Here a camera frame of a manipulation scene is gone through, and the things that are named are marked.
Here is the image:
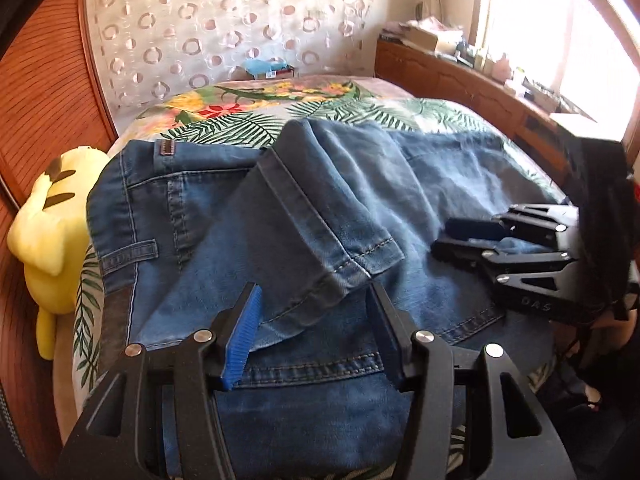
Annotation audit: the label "box with blue cloth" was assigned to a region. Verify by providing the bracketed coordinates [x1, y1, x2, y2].
[244, 58, 288, 78]

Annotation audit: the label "yellow plush toy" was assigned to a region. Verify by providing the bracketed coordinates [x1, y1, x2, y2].
[7, 146, 110, 361]

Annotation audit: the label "floral blanket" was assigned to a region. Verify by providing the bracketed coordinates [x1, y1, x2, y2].
[135, 77, 371, 128]

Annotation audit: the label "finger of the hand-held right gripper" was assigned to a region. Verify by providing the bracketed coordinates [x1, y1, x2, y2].
[431, 239, 583, 323]
[444, 202, 581, 247]

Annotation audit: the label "blue denim pants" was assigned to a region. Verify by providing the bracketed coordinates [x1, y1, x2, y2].
[86, 120, 568, 478]

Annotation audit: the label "ring patterned sheer curtain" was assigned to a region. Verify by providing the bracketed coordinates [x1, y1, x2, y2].
[82, 0, 426, 131]

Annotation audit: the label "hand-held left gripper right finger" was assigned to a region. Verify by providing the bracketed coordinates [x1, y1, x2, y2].
[365, 282, 576, 480]

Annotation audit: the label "wooden cabinet row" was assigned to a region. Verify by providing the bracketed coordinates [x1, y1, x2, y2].
[375, 40, 591, 186]

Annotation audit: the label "beige cardboard box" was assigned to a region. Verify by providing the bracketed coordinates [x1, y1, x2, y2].
[404, 25, 451, 51]

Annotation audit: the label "wooden framed window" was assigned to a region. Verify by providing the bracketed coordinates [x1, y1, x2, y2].
[470, 0, 640, 141]

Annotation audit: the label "pink patterned bag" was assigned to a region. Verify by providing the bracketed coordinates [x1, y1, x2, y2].
[415, 16, 463, 36]

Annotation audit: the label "wooden slatted wardrobe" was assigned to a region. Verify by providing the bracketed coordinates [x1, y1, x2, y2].
[0, 0, 118, 451]

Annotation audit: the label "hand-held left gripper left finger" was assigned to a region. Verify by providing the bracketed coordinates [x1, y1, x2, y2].
[57, 282, 263, 480]

